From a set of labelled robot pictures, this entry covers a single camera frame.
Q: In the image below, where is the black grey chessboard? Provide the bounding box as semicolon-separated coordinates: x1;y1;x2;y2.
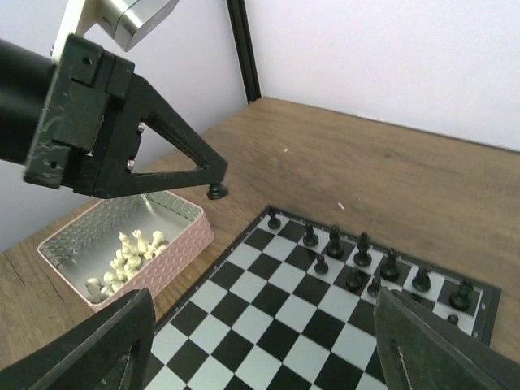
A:
144;205;503;390

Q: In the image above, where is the black chess piece corner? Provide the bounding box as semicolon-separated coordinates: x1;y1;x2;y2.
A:
449;279;474;311

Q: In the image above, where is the pink tray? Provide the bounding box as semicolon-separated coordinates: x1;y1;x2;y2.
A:
37;191;215;311

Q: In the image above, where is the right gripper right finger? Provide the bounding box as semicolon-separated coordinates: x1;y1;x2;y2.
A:
374;287;519;389

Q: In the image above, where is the pile of white chess pieces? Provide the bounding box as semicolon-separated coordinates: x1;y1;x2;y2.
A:
85;229;169;304

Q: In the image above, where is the black chess pawn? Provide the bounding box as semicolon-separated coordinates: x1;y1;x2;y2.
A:
345;268;363;293
314;253;329;275
206;183;229;201
366;277;381;298
447;314;459;326

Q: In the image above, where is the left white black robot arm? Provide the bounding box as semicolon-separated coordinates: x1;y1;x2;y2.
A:
1;35;228;200

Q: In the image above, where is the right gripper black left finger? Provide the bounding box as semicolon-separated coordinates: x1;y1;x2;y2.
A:
1;289;155;389

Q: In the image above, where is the black chess rook corner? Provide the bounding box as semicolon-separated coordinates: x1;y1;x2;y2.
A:
267;210;281;230

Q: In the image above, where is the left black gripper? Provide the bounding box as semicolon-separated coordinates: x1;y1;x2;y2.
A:
24;35;228;199

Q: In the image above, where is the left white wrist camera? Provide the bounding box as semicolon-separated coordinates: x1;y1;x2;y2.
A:
51;0;178;63

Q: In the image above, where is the tall black chess piece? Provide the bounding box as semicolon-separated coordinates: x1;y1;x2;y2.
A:
379;248;401;281

